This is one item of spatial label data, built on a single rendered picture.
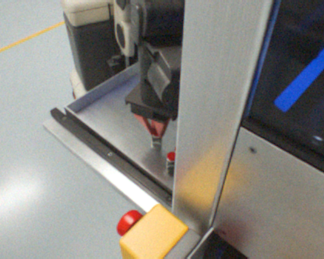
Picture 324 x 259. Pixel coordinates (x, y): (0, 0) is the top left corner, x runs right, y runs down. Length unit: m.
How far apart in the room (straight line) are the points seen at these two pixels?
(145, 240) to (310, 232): 0.18
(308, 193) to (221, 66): 0.12
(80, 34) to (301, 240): 1.35
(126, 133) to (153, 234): 0.34
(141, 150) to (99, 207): 0.99
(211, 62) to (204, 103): 0.04
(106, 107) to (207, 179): 0.46
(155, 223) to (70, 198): 1.30
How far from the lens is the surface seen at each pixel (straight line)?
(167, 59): 0.43
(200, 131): 0.29
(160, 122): 0.54
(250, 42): 0.21
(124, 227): 0.42
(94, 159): 0.65
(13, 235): 1.66
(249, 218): 0.34
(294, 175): 0.26
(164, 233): 0.39
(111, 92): 0.79
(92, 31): 1.53
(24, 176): 1.83
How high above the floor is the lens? 1.38
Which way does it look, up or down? 46 degrees down
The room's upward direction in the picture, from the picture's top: straight up
